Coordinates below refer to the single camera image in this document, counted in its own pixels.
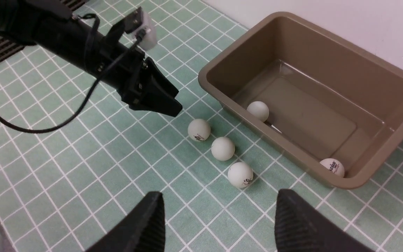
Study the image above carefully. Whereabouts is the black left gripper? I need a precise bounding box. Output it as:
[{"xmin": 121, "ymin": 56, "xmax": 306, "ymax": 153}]
[{"xmin": 99, "ymin": 45, "xmax": 183, "ymax": 117}]

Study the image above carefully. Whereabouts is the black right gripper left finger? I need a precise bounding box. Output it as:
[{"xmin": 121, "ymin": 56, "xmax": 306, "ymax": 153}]
[{"xmin": 87, "ymin": 191, "xmax": 166, "ymax": 252}]

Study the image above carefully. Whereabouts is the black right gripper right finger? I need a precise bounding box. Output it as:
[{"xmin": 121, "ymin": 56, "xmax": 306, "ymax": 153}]
[{"xmin": 274, "ymin": 189, "xmax": 372, "ymax": 252}]

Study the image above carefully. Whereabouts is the white ball front printed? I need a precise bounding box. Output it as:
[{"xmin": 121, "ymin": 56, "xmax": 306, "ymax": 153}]
[{"xmin": 227, "ymin": 162, "xmax": 253, "ymax": 188}]

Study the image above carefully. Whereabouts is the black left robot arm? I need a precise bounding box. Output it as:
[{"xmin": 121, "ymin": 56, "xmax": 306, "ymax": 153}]
[{"xmin": 0, "ymin": 0, "xmax": 183, "ymax": 117}]

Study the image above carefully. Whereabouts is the green checkered table mat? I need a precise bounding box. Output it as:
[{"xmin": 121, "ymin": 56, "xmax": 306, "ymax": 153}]
[{"xmin": 0, "ymin": 0, "xmax": 403, "ymax": 252}]

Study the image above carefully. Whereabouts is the olive plastic storage bin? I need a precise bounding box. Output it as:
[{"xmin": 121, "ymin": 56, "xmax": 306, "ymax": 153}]
[{"xmin": 198, "ymin": 12, "xmax": 403, "ymax": 190}]

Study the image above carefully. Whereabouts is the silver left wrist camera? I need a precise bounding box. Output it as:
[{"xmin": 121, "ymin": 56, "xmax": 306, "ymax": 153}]
[{"xmin": 105, "ymin": 7, "xmax": 158, "ymax": 51}]

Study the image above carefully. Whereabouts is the black left camera cable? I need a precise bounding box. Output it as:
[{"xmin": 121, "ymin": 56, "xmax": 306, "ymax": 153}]
[{"xmin": 0, "ymin": 0, "xmax": 149, "ymax": 134}]

